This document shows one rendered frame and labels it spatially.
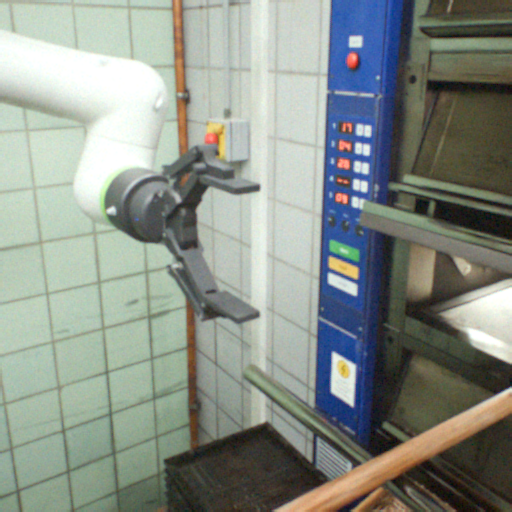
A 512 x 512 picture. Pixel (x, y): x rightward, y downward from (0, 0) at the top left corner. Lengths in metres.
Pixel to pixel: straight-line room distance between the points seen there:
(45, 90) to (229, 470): 0.93
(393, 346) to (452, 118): 0.48
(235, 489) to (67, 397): 0.75
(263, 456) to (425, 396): 0.42
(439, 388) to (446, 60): 0.61
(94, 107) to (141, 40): 0.95
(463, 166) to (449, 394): 0.45
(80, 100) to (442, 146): 0.61
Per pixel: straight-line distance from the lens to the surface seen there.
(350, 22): 1.22
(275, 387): 0.97
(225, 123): 1.51
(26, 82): 0.85
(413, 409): 1.29
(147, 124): 0.85
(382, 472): 0.78
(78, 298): 1.83
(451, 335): 1.17
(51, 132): 1.70
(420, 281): 1.24
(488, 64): 1.06
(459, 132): 1.09
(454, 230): 0.93
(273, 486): 1.40
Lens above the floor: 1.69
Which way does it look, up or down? 19 degrees down
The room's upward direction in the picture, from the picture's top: straight up
